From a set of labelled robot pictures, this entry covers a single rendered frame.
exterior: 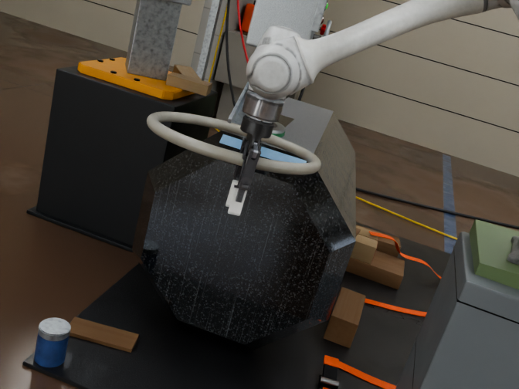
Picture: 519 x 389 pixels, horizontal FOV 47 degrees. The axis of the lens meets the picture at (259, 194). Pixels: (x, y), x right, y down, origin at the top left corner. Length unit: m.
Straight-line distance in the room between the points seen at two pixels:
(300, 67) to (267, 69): 0.07
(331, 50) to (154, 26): 1.77
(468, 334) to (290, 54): 0.86
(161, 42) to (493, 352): 2.01
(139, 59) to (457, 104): 5.11
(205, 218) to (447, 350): 0.96
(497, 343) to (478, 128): 5.97
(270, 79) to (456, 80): 6.32
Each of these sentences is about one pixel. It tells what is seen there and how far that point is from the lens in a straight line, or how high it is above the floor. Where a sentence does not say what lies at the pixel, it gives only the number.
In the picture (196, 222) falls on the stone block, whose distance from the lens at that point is 2.15.
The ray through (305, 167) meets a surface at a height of 0.94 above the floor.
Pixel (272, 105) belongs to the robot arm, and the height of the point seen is 1.09.
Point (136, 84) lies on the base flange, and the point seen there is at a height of 0.77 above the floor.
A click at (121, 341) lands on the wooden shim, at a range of 2.25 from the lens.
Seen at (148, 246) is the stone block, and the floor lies 0.33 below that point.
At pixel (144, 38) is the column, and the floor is 0.96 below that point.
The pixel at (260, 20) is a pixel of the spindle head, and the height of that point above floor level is 1.22.
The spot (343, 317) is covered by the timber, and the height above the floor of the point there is 0.13.
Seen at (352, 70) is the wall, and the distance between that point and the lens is 7.47.
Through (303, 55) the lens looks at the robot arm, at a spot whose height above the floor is 1.23.
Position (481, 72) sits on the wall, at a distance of 7.42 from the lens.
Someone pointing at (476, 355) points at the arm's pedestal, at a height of 0.62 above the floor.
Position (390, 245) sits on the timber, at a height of 0.08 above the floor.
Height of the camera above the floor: 1.34
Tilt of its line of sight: 19 degrees down
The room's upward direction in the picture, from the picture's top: 16 degrees clockwise
